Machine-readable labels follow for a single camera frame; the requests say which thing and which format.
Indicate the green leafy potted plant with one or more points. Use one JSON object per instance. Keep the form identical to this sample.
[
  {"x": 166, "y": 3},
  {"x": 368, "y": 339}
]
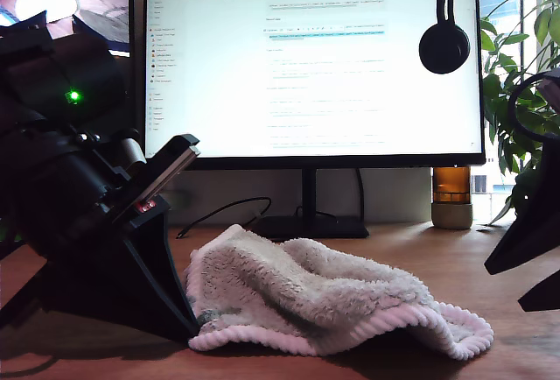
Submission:
[{"x": 499, "y": 91}]

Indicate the black Huawei computer monitor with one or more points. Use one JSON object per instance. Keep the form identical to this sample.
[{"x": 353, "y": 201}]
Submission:
[{"x": 306, "y": 69}]

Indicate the white fluffy tea towel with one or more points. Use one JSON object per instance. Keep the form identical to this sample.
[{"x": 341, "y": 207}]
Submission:
[{"x": 328, "y": 292}]

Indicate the black monitor with dark screen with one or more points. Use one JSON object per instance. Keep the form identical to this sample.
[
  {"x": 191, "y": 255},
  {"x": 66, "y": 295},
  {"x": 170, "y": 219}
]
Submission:
[{"x": 100, "y": 3}]

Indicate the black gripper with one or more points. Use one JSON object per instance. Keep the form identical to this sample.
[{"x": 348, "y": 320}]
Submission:
[{"x": 65, "y": 192}]

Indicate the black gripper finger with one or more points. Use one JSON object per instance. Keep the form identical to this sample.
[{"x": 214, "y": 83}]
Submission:
[
  {"x": 534, "y": 222},
  {"x": 547, "y": 297}
]

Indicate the arm grey camera box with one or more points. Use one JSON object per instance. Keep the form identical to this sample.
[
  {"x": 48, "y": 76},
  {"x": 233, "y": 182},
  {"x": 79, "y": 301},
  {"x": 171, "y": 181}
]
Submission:
[
  {"x": 131, "y": 152},
  {"x": 552, "y": 91}
]

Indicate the amber bottle pale green base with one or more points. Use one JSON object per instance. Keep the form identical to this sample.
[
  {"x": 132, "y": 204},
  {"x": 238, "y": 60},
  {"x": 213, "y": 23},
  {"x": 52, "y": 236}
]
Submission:
[{"x": 452, "y": 216}]

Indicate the black headphones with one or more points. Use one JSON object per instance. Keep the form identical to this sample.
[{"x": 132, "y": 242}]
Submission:
[{"x": 444, "y": 49}]

